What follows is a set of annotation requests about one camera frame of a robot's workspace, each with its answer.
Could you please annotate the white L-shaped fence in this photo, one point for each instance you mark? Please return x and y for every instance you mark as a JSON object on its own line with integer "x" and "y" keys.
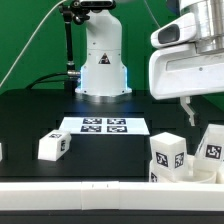
{"x": 189, "y": 196}

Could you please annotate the white block at left edge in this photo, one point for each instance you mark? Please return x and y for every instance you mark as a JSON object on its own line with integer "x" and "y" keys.
{"x": 1, "y": 154}

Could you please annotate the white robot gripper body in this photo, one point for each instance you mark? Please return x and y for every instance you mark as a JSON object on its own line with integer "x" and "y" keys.
{"x": 176, "y": 69}

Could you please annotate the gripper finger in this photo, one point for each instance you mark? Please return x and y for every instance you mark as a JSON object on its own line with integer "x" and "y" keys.
{"x": 192, "y": 114}

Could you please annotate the white marker sheet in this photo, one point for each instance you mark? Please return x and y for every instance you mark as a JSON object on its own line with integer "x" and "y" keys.
{"x": 104, "y": 126}

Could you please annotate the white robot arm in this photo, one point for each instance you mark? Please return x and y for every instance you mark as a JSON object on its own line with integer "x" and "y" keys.
{"x": 104, "y": 76}

